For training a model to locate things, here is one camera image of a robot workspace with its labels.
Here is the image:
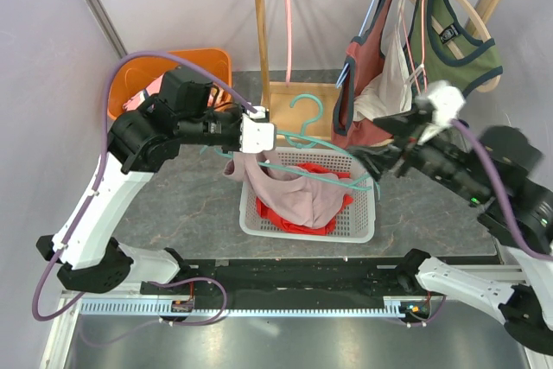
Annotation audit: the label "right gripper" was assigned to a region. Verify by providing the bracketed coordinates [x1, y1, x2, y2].
[346, 103, 492, 203]

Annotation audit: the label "teal plastic hanger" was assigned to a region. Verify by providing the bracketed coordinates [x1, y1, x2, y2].
[199, 92, 384, 200]

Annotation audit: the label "red tank top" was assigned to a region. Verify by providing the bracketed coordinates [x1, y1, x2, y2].
[251, 162, 353, 236]

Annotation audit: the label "mauve tank top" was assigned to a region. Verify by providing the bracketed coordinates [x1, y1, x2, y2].
[223, 150, 353, 234]

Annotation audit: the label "pink plastic hanger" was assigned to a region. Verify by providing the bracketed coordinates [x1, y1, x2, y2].
[284, 0, 293, 85]

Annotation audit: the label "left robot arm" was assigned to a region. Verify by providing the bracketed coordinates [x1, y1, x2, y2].
[36, 65, 245, 294]

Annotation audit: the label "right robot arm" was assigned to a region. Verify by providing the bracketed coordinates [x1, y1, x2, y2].
[348, 111, 552, 355]

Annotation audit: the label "white tank top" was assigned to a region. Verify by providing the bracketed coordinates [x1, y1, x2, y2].
[353, 0, 412, 122]

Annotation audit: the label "dusty rose tank top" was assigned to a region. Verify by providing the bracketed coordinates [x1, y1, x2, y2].
[331, 0, 392, 149]

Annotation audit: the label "green tank top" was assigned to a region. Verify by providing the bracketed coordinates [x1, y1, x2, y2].
[405, 0, 503, 97]

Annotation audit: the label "beige wooden hanger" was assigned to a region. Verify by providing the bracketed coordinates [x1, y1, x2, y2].
[407, 0, 502, 94]

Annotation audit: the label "patterned clothes in bin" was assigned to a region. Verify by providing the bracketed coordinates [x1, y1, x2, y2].
[123, 76, 232, 111]

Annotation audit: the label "wooden clothes rack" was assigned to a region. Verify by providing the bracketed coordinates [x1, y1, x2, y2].
[255, 0, 500, 140]

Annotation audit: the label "white plastic basket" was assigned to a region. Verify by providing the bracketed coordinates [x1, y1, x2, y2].
[239, 147, 376, 244]

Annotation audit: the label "orange plastic bin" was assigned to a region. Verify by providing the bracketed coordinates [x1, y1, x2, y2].
[107, 48, 232, 120]

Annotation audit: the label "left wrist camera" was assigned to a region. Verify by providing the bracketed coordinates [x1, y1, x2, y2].
[239, 105, 277, 154]

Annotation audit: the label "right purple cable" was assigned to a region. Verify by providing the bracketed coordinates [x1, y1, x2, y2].
[381, 119, 553, 328]

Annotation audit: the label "blue wire hanger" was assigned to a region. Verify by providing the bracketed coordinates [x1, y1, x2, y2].
[335, 0, 376, 88]

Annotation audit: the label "pink wire hanger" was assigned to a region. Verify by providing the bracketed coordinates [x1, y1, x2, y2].
[397, 0, 442, 100]

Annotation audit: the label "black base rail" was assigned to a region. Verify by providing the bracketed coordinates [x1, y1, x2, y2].
[139, 256, 459, 310]

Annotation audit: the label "slotted cable duct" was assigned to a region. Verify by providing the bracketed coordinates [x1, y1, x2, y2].
[79, 296, 429, 316]

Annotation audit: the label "aluminium wall profile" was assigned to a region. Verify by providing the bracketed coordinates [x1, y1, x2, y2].
[85, 0, 128, 58]

